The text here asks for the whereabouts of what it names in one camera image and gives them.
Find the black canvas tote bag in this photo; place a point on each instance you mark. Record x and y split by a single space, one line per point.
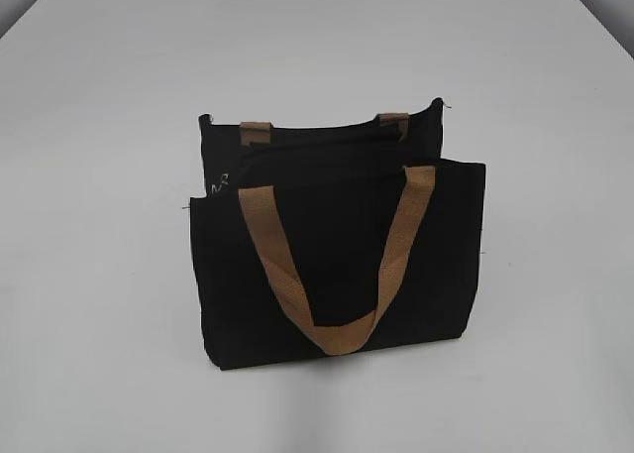
319 242

